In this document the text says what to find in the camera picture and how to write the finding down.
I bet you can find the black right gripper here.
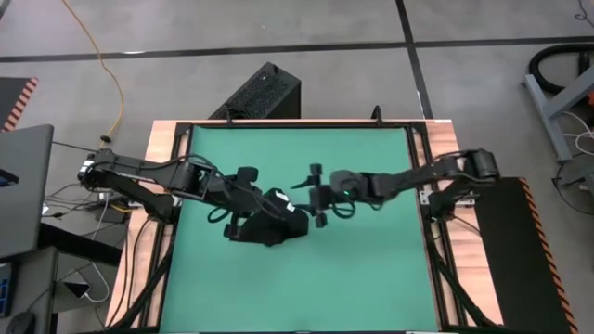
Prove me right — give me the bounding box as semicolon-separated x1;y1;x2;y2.
290;162;373;229

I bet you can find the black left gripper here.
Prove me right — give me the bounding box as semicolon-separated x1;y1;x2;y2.
217;166;296;240

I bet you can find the black towel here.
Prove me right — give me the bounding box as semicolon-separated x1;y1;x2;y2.
239;187;311;248

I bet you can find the green table mat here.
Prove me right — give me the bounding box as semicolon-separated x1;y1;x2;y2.
159;124;440;333

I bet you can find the black computer tower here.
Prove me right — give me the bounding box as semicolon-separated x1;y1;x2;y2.
208;61;302;121

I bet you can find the black hazard-striped floor mat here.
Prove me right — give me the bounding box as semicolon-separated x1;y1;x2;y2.
472;175;579;334
0;76;40;134

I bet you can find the black phone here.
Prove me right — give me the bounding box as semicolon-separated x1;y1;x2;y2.
62;279;93;302

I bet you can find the grey metal stand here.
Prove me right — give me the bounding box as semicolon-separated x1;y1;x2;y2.
522;64;594;162

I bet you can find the grey laptop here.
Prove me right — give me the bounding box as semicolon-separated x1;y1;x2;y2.
0;123;56;261

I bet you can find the grey desk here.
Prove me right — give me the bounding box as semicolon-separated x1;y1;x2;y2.
0;245;59;334

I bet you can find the small black blue gadget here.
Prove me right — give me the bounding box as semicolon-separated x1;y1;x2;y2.
0;167;20;188

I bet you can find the black computer mouse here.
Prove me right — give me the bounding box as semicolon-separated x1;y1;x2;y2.
4;310;37;334

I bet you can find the blue panel device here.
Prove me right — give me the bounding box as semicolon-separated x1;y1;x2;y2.
0;262;15;319

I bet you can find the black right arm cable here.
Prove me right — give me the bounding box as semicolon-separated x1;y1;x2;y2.
331;198;357;220

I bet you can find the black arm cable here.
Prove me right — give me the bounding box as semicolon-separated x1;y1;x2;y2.
206;157;285;225
331;198;357;220

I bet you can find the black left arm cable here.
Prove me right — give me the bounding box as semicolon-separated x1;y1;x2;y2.
206;157;285;225

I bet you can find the yellow floor cable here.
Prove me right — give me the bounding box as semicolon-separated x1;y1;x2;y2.
61;0;125;152

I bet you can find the thin black floor cable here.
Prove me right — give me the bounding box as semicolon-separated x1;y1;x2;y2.
50;134;113;153

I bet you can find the white cable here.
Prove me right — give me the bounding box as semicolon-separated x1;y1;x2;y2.
69;262;111;305

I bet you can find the black hose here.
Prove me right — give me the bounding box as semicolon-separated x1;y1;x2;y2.
528;43;594;96

